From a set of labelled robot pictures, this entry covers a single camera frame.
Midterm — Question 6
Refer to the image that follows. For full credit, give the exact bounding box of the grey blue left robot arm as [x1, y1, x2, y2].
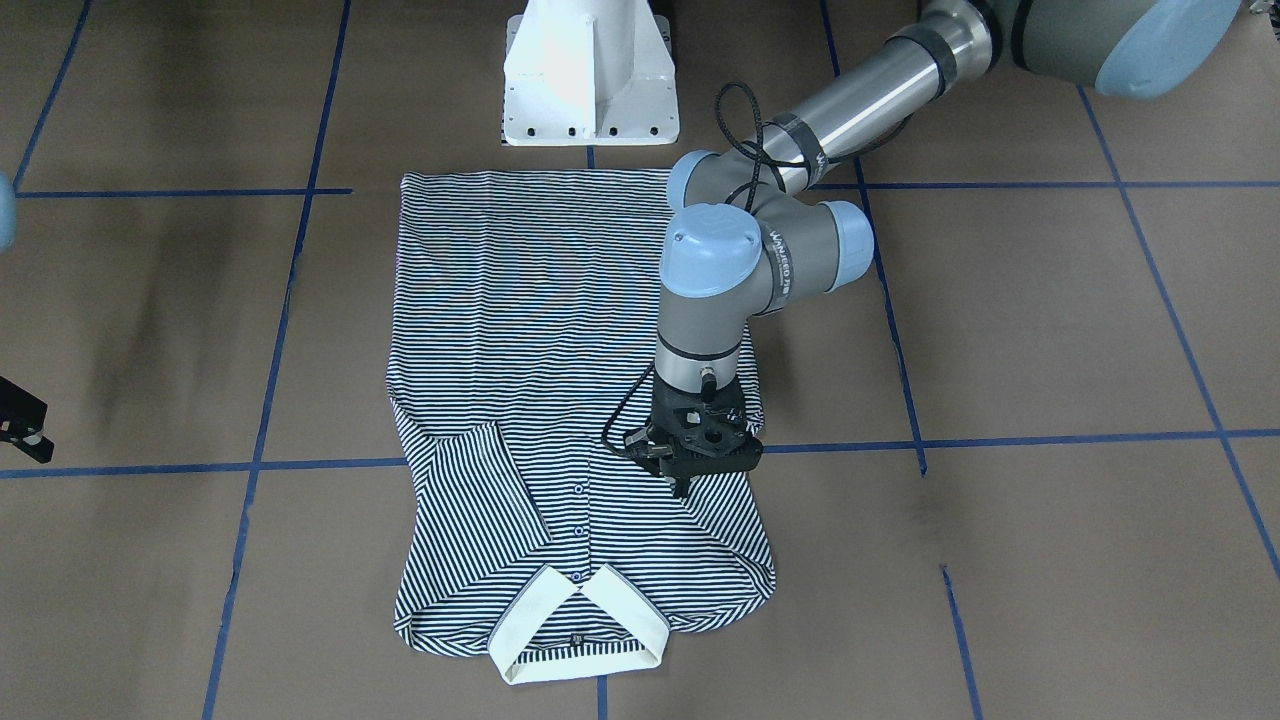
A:
[620, 1, 1240, 498]

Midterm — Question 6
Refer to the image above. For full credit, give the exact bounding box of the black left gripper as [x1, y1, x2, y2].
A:
[625, 380, 764, 501]

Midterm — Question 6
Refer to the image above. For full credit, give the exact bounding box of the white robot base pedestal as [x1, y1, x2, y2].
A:
[500, 1, 681, 147]

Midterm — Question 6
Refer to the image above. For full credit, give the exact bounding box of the navy white striped polo shirt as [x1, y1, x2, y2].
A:
[387, 169, 777, 685]

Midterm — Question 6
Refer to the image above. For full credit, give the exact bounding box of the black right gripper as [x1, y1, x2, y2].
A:
[1, 377, 55, 464]

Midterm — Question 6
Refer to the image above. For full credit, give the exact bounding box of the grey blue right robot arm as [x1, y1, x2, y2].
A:
[1, 173, 55, 464]

